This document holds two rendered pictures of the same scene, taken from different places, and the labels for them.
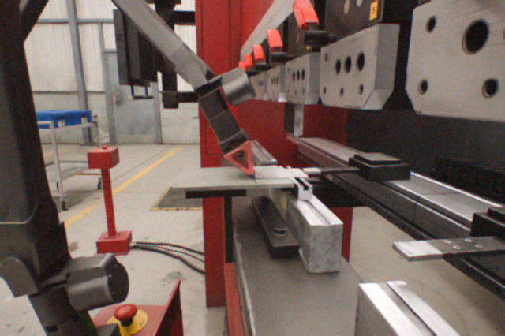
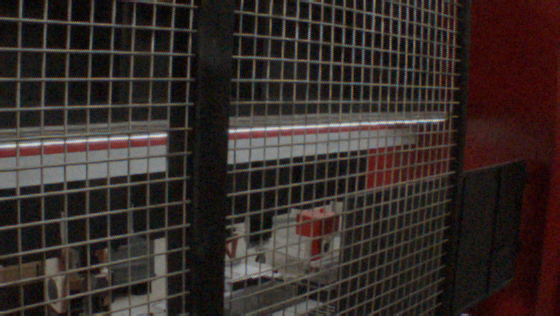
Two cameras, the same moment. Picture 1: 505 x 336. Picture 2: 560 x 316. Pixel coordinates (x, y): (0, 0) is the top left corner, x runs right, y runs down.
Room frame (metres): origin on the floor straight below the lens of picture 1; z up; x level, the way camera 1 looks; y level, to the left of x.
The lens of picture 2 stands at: (-0.55, -1.56, 1.59)
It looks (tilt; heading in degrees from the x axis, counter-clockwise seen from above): 7 degrees down; 47
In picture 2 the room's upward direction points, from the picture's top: 2 degrees clockwise
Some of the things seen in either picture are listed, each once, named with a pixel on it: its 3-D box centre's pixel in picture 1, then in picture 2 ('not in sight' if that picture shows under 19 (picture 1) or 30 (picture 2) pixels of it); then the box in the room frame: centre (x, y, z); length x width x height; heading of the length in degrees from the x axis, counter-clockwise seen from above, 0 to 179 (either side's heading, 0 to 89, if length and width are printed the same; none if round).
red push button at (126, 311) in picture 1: (126, 317); not in sight; (0.50, 0.23, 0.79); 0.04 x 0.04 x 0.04
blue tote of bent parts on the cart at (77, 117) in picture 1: (65, 118); not in sight; (3.79, 2.23, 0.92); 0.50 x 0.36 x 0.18; 89
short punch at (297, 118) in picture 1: (293, 121); (258, 231); (0.76, -0.10, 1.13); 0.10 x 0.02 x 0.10; 8
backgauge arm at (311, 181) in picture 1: (350, 188); not in sight; (1.25, -0.42, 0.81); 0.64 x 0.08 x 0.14; 98
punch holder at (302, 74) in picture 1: (319, 55); (216, 192); (0.58, -0.12, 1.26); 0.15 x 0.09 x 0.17; 8
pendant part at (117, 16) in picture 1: (140, 54); not in sight; (1.88, 0.63, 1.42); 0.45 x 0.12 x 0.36; 3
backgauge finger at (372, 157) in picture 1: (350, 166); (302, 280); (0.79, -0.26, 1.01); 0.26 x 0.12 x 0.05; 98
